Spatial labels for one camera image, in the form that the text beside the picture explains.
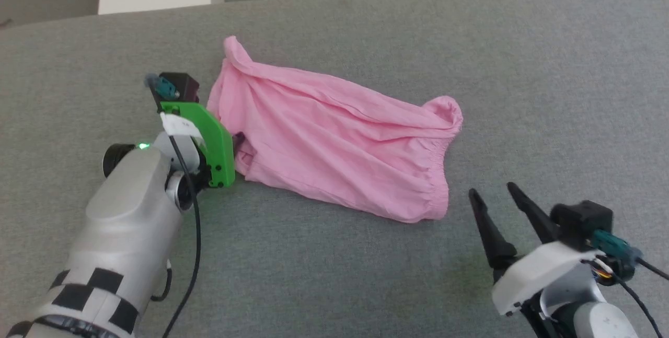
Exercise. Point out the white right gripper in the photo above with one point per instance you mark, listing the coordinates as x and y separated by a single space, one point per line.
538 270

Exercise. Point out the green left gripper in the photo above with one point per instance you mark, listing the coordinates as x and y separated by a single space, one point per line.
217 139

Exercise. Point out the pink garment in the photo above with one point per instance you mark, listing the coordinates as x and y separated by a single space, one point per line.
334 139

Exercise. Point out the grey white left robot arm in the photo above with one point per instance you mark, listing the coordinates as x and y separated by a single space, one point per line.
120 223

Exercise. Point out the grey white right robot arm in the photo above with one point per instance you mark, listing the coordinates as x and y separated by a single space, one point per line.
596 322

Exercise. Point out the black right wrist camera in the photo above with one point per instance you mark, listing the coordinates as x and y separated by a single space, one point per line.
585 223

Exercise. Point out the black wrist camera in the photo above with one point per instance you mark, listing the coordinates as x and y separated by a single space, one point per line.
180 87
585 223

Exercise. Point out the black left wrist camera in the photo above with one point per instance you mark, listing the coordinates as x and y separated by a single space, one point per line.
180 87

